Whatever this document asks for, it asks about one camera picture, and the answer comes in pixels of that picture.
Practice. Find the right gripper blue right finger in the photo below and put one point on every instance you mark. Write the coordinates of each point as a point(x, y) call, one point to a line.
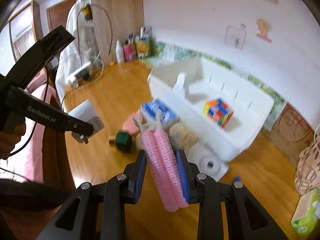
point(185, 175)

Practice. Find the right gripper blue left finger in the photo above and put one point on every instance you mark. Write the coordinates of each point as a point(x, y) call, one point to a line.
point(136, 177)

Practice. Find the pink hair roller clip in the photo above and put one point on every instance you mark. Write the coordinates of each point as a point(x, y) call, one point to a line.
point(163, 163)

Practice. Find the green bottle with gold cap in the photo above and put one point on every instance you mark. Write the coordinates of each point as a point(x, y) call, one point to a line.
point(122, 140)

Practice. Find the white children's digital camera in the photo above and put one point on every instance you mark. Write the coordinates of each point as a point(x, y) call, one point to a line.
point(207, 161)

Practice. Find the pink pear-shaped case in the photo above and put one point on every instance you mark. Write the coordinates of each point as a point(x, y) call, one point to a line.
point(129, 125)

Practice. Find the clear sticker-decorated plastic box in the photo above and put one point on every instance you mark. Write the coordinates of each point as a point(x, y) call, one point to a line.
point(182, 137)

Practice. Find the white charger block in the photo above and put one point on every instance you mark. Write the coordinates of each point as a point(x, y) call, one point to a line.
point(86, 112)

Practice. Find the multicolour puzzle cube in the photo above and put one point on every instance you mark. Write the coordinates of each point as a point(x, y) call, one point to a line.
point(219, 111)

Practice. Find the white bottle-shaped holder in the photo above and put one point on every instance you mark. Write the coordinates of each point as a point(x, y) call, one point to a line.
point(178, 88)

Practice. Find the round gold compact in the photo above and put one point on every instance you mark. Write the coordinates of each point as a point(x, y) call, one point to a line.
point(138, 142)

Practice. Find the person's left hand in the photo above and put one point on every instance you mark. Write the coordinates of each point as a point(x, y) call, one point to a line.
point(14, 129)

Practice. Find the white plastic storage bin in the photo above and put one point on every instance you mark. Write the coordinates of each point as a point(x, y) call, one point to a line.
point(206, 81)

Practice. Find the white spray bottle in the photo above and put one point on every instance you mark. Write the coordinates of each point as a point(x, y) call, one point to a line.
point(119, 53)

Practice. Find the green fruit print cardboard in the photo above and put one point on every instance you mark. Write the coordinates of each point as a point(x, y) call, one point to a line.
point(163, 53)

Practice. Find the red drawing cardboard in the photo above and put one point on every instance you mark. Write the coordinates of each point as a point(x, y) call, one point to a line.
point(290, 133)

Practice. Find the beige letter-print tote bag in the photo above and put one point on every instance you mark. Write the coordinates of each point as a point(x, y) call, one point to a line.
point(307, 172)

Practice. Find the orange juice carton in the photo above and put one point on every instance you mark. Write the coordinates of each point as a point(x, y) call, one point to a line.
point(142, 46)

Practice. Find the green tissue pack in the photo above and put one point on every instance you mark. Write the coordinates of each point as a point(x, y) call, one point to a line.
point(306, 215)

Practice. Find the pink framed wall sticker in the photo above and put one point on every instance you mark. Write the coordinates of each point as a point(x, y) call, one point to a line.
point(235, 37)

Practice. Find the pony wall sticker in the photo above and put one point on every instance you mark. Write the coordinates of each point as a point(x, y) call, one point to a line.
point(263, 28)

